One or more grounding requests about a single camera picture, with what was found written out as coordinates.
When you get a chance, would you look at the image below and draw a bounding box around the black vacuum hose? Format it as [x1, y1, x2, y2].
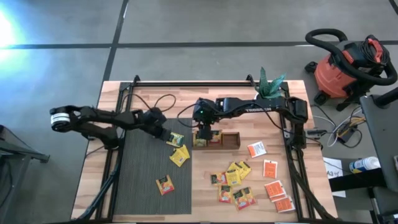
[304, 27, 398, 86]

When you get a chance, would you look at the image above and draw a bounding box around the dark metal table frame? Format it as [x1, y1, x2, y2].
[0, 124, 51, 218]

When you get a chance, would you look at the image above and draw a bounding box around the dark grey desk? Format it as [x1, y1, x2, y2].
[359, 93, 398, 194]

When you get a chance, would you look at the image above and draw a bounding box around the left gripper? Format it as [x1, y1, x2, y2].
[138, 107, 173, 143]

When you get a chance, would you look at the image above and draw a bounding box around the black power adapter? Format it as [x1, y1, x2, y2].
[306, 129, 327, 140]

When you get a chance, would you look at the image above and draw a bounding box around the black right camera cable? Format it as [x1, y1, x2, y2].
[177, 104, 201, 129]

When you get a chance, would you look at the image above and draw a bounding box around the yellow floor cable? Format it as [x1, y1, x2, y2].
[337, 115, 366, 138]

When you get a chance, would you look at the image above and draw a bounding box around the orange tea packet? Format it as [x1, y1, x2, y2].
[274, 196, 296, 213]
[264, 180, 286, 198]
[262, 159, 279, 179]
[247, 141, 267, 159]

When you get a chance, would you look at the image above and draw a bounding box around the brown wooden tea organiser box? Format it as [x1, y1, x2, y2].
[192, 130, 242, 151]

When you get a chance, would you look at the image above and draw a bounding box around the grey woven placemat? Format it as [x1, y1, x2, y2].
[113, 117, 193, 215]

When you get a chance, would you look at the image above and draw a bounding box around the white floor cable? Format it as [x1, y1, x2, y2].
[320, 105, 366, 149]

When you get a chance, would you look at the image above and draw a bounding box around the snake plant in white pot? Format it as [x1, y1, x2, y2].
[253, 66, 287, 100]

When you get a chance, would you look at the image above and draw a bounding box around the black desk base bar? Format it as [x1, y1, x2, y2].
[328, 167, 388, 193]

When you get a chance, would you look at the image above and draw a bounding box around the white spray can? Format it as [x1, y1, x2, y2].
[348, 156, 382, 174]

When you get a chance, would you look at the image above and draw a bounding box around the black power box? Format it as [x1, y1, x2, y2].
[337, 124, 358, 144]

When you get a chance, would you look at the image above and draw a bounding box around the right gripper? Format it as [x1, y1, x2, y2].
[192, 97, 223, 140]

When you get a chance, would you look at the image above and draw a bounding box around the black aluminium rig frame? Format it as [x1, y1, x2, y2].
[70, 74, 339, 223]

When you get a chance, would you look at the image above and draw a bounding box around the white paper sheet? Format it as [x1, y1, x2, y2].
[322, 157, 346, 198]

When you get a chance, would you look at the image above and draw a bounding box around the orange shop vacuum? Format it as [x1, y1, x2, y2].
[303, 33, 393, 112]

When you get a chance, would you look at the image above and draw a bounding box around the black curved tube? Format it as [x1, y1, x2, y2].
[373, 86, 398, 108]

